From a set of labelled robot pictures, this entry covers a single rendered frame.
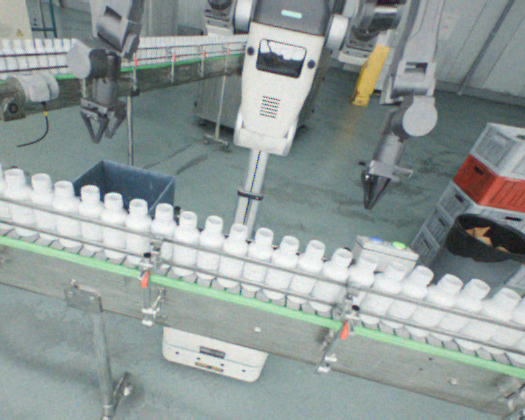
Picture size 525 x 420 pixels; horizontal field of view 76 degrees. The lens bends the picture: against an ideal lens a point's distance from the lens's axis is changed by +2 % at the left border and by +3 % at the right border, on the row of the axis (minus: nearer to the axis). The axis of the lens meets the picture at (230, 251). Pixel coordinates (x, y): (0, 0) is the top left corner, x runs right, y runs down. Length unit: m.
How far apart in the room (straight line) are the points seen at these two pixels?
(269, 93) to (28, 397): 1.62
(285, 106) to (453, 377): 0.91
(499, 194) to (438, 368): 2.08
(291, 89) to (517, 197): 2.14
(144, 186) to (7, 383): 1.11
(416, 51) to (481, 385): 0.77
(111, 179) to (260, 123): 0.67
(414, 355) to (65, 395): 1.46
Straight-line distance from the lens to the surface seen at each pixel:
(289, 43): 1.19
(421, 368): 1.00
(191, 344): 1.66
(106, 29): 0.89
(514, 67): 14.14
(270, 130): 1.24
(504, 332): 0.99
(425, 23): 0.80
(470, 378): 1.05
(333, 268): 0.78
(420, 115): 0.72
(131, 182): 1.48
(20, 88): 2.14
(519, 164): 2.87
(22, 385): 1.92
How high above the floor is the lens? 1.58
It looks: 38 degrees down
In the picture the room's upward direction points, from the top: 12 degrees clockwise
